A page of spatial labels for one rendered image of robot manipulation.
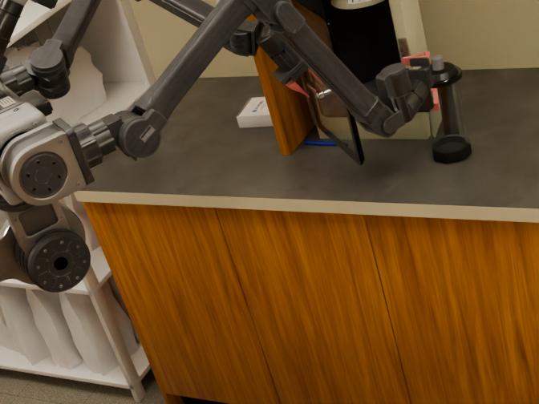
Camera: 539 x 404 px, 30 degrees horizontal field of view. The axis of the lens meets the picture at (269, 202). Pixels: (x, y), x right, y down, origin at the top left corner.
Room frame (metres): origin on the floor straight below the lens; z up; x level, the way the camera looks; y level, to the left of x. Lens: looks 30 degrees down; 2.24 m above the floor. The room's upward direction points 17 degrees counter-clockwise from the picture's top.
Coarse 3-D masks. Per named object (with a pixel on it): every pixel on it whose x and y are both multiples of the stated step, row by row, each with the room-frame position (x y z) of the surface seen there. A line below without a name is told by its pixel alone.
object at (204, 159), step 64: (192, 128) 2.82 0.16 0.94; (256, 128) 2.69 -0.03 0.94; (512, 128) 2.25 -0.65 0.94; (128, 192) 2.53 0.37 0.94; (192, 192) 2.42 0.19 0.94; (256, 192) 2.32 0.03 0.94; (320, 192) 2.22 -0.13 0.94; (384, 192) 2.13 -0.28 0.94; (448, 192) 2.04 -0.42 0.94; (512, 192) 1.96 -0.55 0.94
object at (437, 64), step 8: (432, 56) 2.23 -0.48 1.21; (440, 56) 2.21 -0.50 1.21; (432, 64) 2.21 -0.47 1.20; (440, 64) 2.20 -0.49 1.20; (448, 64) 2.22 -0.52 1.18; (432, 72) 2.20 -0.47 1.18; (440, 72) 2.19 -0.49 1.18; (448, 72) 2.18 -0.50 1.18; (456, 72) 2.19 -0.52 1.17; (440, 80) 2.17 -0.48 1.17
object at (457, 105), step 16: (448, 80) 2.16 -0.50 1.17; (432, 96) 2.18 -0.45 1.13; (448, 96) 2.17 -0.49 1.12; (432, 112) 2.19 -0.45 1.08; (448, 112) 2.17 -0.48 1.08; (432, 128) 2.19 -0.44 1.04; (448, 128) 2.17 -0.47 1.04; (464, 128) 2.18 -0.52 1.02; (432, 144) 2.21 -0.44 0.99; (448, 144) 2.17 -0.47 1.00; (464, 144) 2.17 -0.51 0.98
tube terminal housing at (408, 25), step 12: (396, 0) 2.33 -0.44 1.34; (408, 0) 2.37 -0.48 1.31; (396, 12) 2.33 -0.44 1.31; (408, 12) 2.35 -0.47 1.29; (396, 24) 2.34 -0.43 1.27; (408, 24) 2.34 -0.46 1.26; (420, 24) 2.40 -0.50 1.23; (396, 36) 2.34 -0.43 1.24; (408, 36) 2.33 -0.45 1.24; (420, 36) 2.39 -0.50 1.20; (408, 48) 2.33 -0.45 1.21; (420, 48) 2.38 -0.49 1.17; (420, 120) 2.33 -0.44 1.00; (360, 132) 2.43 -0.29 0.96; (396, 132) 2.37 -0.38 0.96; (408, 132) 2.35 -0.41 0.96; (420, 132) 2.33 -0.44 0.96
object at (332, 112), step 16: (304, 16) 2.35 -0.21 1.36; (320, 16) 2.23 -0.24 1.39; (320, 32) 2.25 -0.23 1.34; (336, 96) 2.25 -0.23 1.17; (320, 112) 2.42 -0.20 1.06; (336, 112) 2.28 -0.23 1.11; (320, 128) 2.46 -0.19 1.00; (336, 128) 2.32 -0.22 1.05; (352, 128) 2.19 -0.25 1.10; (352, 144) 2.22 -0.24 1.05
